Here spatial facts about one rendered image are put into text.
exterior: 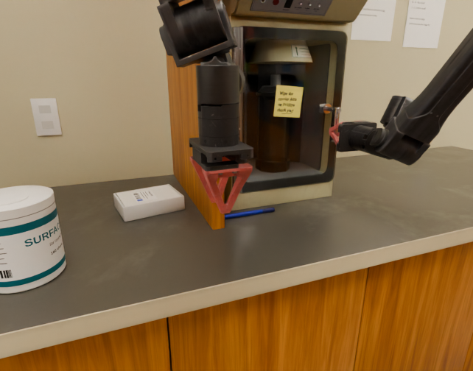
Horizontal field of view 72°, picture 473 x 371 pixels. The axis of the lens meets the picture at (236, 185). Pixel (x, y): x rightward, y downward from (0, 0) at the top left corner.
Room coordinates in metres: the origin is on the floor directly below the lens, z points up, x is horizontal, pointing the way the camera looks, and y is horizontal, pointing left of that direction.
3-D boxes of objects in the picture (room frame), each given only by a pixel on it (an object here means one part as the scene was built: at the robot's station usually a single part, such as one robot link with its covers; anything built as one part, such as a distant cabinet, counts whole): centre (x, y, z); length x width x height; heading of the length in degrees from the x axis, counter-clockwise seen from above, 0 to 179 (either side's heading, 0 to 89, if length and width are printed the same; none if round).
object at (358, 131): (0.75, -0.29, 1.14); 0.10 x 0.07 x 0.07; 111
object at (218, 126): (0.46, 0.02, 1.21); 0.10 x 0.07 x 0.07; 22
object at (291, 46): (0.86, -0.14, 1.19); 0.30 x 0.01 x 0.40; 111
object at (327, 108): (0.87, -0.25, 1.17); 0.05 x 0.03 x 0.10; 21
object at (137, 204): (0.83, 0.24, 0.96); 0.16 x 0.12 x 0.04; 121
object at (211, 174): (0.45, 0.02, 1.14); 0.07 x 0.07 x 0.09; 22
